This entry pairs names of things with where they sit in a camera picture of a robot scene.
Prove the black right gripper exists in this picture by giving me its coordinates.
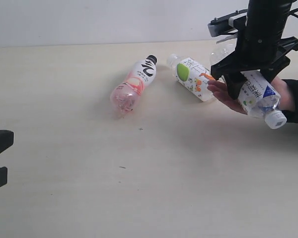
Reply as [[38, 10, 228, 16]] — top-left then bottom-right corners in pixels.
[[211, 30, 298, 100]]

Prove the green pear tea bottle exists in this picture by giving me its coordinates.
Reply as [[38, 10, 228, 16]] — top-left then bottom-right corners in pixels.
[[166, 54, 215, 102]]

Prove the person's open hand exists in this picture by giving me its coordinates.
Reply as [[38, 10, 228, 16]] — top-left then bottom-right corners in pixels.
[[207, 76, 296, 116]]

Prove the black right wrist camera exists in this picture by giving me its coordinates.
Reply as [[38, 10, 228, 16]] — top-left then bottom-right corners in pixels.
[[208, 9, 247, 38]]

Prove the pink peach drink bottle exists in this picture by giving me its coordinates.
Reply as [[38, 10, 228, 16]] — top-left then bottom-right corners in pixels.
[[110, 55, 157, 117]]

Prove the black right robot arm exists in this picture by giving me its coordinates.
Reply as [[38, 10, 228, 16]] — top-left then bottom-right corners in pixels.
[[208, 0, 298, 100]]

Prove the blue label tea bottle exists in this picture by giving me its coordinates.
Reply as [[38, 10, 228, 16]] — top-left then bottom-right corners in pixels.
[[210, 37, 288, 130]]

